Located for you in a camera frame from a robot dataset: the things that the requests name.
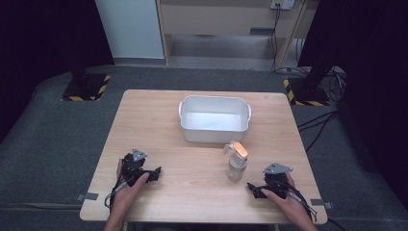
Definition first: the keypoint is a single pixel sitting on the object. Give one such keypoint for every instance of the black stand base striped edge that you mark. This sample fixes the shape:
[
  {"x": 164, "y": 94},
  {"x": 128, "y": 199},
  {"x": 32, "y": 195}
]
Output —
[
  {"x": 308, "y": 94},
  {"x": 86, "y": 88}
]

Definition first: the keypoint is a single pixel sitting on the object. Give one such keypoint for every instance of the person's right hand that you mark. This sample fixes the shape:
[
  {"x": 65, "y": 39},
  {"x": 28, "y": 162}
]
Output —
[{"x": 288, "y": 207}]

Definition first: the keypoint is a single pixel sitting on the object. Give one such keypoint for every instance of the white power strip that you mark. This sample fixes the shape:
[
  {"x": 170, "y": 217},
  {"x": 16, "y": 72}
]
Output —
[{"x": 282, "y": 4}]

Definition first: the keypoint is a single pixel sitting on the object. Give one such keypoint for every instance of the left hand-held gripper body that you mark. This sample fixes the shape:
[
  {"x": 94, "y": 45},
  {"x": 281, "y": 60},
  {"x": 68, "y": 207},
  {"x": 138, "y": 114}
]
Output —
[{"x": 131, "y": 166}]

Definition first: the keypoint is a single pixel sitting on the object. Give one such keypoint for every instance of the white panel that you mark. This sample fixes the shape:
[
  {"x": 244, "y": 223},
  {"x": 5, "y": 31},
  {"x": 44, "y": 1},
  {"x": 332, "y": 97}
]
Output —
[{"x": 131, "y": 29}]

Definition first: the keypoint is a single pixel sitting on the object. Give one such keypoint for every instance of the wooden desk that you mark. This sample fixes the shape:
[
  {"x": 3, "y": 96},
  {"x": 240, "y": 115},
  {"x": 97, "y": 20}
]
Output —
[{"x": 218, "y": 19}]

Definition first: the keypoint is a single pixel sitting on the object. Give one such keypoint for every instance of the person's left hand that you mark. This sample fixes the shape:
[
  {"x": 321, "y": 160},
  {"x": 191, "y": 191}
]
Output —
[{"x": 126, "y": 195}]

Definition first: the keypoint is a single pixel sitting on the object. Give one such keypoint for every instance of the grey tape strip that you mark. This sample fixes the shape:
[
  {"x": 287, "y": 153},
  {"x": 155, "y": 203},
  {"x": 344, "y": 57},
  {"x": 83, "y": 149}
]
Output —
[
  {"x": 320, "y": 202},
  {"x": 87, "y": 196}
]

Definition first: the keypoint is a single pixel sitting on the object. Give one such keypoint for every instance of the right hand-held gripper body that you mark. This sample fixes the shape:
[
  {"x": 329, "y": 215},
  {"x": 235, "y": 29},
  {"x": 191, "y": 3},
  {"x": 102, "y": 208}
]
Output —
[{"x": 276, "y": 179}]

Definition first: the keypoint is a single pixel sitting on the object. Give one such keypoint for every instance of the black curtain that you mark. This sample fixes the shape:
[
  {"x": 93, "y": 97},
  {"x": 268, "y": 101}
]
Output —
[
  {"x": 41, "y": 48},
  {"x": 369, "y": 80}
]

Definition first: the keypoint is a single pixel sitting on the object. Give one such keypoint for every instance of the clear jar with orange lid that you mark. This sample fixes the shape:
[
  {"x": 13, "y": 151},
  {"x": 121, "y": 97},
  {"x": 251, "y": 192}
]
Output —
[{"x": 236, "y": 160}]

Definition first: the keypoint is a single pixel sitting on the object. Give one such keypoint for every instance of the white plastic basin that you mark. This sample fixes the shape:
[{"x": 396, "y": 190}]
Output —
[{"x": 214, "y": 118}]

